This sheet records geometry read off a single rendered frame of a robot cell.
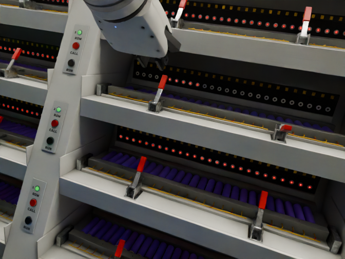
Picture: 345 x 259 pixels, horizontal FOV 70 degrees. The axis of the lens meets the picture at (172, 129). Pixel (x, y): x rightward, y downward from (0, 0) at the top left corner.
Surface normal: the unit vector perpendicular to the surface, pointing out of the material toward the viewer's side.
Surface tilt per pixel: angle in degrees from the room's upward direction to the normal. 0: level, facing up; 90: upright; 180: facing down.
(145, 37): 168
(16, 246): 90
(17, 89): 110
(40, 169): 90
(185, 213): 21
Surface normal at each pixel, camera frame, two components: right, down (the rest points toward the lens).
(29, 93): -0.32, 0.25
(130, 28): -0.25, 0.94
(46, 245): 0.94, 0.23
